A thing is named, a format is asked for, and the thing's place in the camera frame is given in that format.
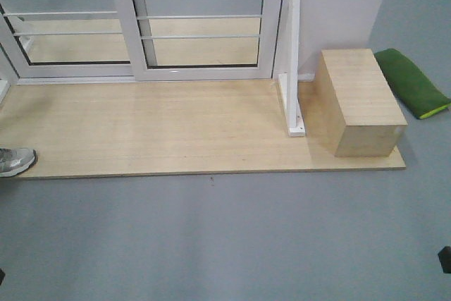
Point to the white wooden support brace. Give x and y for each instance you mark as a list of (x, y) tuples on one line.
[(288, 82)]

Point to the plywood base platform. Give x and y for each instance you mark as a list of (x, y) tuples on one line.
[(168, 128)]

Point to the plywood box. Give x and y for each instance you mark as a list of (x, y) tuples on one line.
[(362, 115)]

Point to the white fixed glass panel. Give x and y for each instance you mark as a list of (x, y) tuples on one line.
[(57, 39)]

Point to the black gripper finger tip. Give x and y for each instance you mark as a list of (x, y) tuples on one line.
[(2, 276), (444, 257)]

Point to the white sliding glass door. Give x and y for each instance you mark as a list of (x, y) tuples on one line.
[(181, 40)]

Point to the green cushion bag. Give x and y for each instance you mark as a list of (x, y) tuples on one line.
[(411, 85)]

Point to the grey sneaker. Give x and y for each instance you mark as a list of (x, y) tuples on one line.
[(16, 161)]

